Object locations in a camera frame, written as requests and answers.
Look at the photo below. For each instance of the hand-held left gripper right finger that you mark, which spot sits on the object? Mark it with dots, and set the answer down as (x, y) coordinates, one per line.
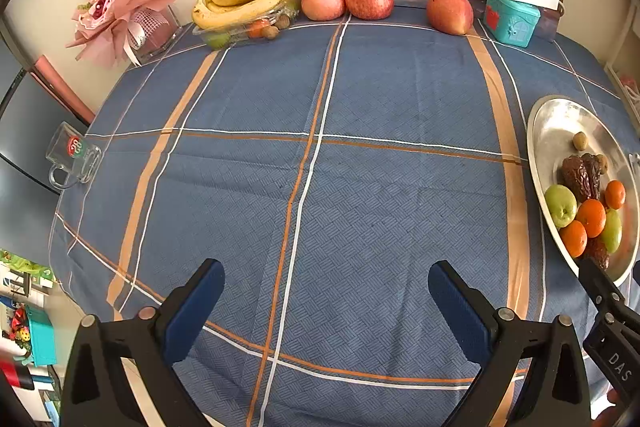
(457, 307)

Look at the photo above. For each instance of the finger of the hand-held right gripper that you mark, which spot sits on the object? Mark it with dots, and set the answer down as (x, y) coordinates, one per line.
(600, 287)

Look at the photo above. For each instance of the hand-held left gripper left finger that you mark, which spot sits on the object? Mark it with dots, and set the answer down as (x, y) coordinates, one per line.
(195, 307)

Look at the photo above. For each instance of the orange mandarin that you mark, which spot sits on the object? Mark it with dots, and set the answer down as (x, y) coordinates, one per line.
(615, 194)
(257, 28)
(573, 238)
(591, 217)

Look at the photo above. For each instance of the oval green jujube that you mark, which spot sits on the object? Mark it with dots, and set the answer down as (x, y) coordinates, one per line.
(612, 229)

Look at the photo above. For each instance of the round green jujube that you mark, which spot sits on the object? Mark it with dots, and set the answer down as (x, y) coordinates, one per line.
(560, 204)
(218, 40)

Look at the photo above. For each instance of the brown longan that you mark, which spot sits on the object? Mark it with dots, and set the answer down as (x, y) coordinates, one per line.
(580, 140)
(604, 164)
(271, 32)

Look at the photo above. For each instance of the round metal plate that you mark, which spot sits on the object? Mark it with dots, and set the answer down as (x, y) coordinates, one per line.
(555, 127)

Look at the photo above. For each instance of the dark red dried date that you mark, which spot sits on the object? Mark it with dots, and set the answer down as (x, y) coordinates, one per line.
(594, 172)
(572, 177)
(597, 252)

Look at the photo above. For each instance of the teal storage bin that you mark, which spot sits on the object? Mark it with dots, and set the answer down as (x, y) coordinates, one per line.
(40, 337)

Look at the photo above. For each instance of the green picture book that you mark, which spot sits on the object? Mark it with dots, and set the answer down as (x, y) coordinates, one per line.
(25, 267)

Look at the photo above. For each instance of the clear glass mug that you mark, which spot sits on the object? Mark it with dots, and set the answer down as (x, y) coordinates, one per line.
(72, 157)

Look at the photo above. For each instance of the pink plastic bag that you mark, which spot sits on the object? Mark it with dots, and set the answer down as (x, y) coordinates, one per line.
(631, 89)

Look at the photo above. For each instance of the blue plaid tablecloth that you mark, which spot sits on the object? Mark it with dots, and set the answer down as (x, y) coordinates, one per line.
(390, 107)

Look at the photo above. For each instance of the dark grey cabinet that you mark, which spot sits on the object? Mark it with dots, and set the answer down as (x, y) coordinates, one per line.
(25, 132)

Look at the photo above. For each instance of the clear plastic container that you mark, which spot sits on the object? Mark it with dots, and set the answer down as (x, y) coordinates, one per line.
(237, 36)

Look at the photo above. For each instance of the clear acrylic vase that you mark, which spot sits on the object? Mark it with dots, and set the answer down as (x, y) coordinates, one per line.
(157, 32)

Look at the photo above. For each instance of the teal house-shaped box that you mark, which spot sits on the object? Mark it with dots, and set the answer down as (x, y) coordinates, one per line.
(512, 22)

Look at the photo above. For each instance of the red apple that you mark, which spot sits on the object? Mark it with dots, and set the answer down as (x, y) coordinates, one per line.
(370, 0)
(322, 3)
(450, 12)

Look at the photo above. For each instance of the yellow banana bunch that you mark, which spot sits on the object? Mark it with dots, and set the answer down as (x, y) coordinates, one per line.
(240, 2)

